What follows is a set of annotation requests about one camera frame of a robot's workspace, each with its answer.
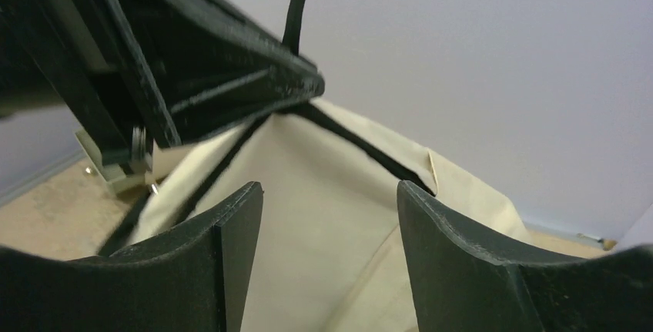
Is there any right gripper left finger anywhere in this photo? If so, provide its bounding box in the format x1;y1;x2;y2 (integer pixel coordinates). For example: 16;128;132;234
1;182;263;331

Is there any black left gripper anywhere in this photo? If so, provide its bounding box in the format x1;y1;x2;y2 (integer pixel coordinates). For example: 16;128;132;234
1;0;325;149

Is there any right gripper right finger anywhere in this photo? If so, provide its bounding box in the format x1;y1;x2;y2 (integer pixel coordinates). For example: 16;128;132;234
397;181;652;331

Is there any beige canvas backpack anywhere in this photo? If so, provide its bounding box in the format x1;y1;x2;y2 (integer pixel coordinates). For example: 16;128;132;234
100;100;531;331

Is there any round drawer cabinet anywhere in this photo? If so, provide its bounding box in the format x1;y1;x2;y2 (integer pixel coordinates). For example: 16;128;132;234
75;126;154;196

